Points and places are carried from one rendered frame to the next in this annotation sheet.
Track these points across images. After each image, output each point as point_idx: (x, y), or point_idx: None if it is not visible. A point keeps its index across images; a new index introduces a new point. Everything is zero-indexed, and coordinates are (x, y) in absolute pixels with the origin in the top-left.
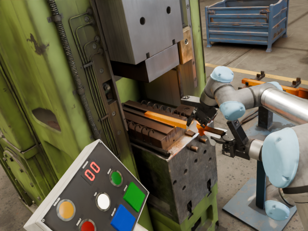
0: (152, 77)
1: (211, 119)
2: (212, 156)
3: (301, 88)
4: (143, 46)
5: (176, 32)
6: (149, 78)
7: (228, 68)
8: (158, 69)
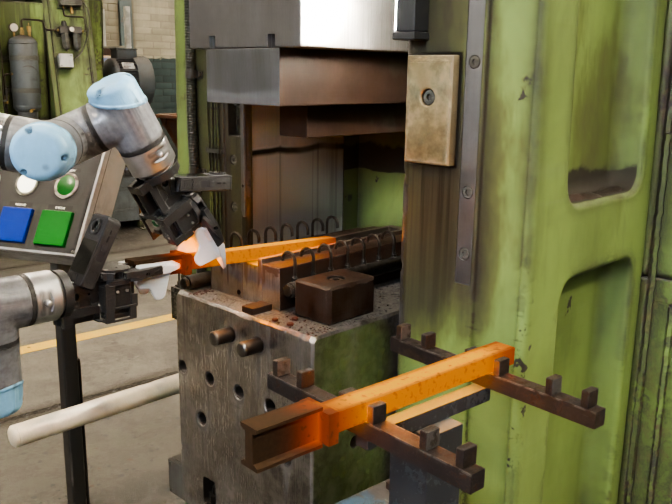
0: (214, 95)
1: (163, 231)
2: (297, 461)
3: (315, 406)
4: (206, 17)
5: (280, 20)
6: (207, 92)
7: (118, 82)
8: (227, 86)
